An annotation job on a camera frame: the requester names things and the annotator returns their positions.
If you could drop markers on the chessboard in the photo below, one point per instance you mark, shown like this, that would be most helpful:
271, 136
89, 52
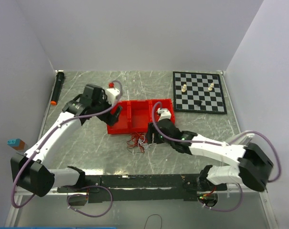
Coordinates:
213, 102

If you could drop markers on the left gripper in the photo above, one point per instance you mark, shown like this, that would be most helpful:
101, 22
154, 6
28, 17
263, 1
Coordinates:
107, 117

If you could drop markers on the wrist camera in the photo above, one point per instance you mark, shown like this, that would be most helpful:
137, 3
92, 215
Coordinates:
112, 94
163, 113

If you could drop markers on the white chess pawn right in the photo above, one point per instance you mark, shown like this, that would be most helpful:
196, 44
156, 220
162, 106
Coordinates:
210, 88

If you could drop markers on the aluminium frame rail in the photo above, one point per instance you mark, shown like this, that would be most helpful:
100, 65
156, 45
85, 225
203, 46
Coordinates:
22, 191

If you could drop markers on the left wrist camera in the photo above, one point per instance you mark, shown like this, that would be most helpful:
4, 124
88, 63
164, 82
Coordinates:
112, 94

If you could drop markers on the red three-compartment bin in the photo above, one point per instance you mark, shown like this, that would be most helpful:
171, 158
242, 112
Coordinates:
136, 114

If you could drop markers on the white chess pawn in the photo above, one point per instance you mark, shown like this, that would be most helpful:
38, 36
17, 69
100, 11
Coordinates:
210, 88
184, 88

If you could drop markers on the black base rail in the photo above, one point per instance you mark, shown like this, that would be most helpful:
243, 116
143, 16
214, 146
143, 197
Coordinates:
144, 187

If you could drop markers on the black marker orange cap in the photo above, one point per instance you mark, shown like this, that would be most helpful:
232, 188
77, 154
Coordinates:
59, 81

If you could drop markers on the white chess pawn left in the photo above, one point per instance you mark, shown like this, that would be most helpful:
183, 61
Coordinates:
184, 88

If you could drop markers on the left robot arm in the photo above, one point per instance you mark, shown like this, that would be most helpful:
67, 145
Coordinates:
31, 171

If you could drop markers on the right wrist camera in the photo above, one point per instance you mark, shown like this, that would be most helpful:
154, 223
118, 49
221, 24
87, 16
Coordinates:
163, 113

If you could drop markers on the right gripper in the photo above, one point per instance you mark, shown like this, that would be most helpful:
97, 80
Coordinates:
152, 129

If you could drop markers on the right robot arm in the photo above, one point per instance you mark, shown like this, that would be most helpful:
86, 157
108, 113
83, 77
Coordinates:
244, 164

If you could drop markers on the blue brown toy block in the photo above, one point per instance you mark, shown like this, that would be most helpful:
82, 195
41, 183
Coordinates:
17, 144

